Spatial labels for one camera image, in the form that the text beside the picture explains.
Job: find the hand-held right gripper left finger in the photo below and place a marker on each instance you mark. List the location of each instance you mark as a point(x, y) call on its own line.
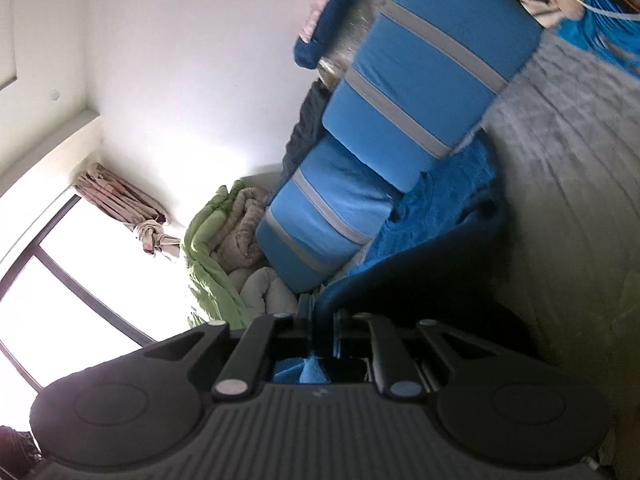
point(305, 325)

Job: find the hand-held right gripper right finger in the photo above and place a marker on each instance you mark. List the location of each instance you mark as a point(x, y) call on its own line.
point(343, 335)

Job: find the blue knit sweater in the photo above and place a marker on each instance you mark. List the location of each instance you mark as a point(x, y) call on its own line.
point(440, 195)

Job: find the beige quilted comforter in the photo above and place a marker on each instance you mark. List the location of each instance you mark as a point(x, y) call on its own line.
point(270, 290)

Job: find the light green blanket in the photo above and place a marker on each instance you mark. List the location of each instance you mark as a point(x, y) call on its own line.
point(210, 260)

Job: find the cream knitted blanket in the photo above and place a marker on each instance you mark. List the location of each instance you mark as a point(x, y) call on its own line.
point(240, 230)

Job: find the blue pillow with grey stripes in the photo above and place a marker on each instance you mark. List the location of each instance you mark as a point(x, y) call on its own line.
point(425, 60)
point(325, 210)

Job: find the black cloth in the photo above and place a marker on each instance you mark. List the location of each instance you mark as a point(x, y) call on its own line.
point(305, 130)

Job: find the pink tied curtain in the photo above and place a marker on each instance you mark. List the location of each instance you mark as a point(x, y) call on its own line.
point(115, 195)

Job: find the white quilted bed cover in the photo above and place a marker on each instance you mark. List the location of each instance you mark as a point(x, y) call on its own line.
point(575, 160)

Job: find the navy blue garment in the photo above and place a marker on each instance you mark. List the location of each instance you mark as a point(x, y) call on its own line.
point(345, 0)

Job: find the bright blue cloth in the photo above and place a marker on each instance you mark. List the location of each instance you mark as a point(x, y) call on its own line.
point(590, 35)

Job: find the window with dark frame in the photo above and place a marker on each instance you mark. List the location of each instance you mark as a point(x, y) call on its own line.
point(75, 285)

